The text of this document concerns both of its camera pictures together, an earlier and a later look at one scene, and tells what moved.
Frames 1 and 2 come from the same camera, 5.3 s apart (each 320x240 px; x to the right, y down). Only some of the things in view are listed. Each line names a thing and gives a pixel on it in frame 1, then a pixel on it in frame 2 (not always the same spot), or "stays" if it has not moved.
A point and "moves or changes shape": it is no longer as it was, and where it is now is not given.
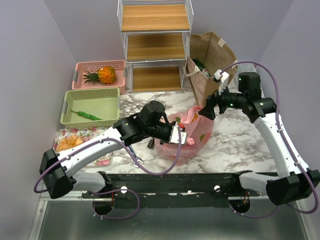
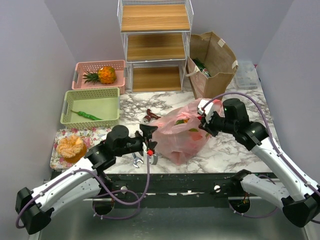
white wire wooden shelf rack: [155, 35] stays
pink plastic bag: [199, 128] moves or changes shape
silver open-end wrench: [137, 158] stays
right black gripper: [208, 110] → [208, 126]
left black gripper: [170, 125] → [147, 132]
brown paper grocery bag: [214, 54] stays
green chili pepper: [84, 114] stays
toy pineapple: [106, 75] stays
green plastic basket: [88, 109] stays
